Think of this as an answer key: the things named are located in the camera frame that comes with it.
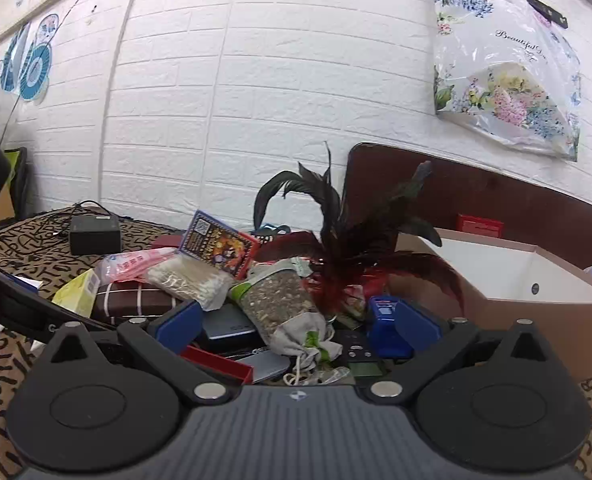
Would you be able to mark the large pink storage box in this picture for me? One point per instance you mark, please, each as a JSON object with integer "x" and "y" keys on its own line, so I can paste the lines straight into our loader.
{"x": 503, "y": 281}

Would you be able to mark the yellow green box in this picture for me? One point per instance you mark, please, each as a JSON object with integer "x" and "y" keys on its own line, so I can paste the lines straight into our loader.
{"x": 78, "y": 295}

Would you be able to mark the pink packet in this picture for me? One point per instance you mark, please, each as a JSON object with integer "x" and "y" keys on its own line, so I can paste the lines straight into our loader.
{"x": 131, "y": 266}

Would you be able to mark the black red feather duster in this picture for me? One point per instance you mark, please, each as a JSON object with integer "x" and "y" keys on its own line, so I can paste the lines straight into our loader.
{"x": 345, "y": 253}

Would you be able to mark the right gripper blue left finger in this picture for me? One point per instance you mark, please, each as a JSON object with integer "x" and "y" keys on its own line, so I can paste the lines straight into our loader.
{"x": 179, "y": 327}

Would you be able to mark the black power adapter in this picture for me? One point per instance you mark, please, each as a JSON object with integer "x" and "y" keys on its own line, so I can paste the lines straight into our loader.
{"x": 95, "y": 234}

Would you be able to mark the dark red wooden board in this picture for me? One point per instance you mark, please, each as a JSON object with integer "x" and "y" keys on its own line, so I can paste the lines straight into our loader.
{"x": 529, "y": 213}

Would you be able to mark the herb sachet bag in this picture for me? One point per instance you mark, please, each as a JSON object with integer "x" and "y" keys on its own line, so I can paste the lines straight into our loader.
{"x": 284, "y": 313}

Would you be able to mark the colourful card box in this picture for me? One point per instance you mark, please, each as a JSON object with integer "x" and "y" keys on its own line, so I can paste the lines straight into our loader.
{"x": 214, "y": 242}

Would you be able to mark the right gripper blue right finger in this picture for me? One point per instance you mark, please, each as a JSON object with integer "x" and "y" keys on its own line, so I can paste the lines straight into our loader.
{"x": 399, "y": 329}

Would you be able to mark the blue wall decoration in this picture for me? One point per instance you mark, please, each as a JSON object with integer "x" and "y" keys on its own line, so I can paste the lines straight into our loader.
{"x": 26, "y": 64}

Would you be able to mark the floral plastic bag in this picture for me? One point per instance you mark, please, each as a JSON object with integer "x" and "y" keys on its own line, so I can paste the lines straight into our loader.
{"x": 500, "y": 68}

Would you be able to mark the brown striped case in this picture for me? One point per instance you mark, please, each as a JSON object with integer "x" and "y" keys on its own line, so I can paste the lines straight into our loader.
{"x": 118, "y": 301}

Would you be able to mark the small red box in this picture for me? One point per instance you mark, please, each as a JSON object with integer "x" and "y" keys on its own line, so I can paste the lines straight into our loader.
{"x": 479, "y": 226}

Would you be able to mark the patterned table cloth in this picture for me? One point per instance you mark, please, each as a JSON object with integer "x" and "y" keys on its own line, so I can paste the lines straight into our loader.
{"x": 31, "y": 248}

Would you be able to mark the cotton swabs bag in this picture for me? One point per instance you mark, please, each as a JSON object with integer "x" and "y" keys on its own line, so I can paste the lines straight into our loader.
{"x": 187, "y": 278}

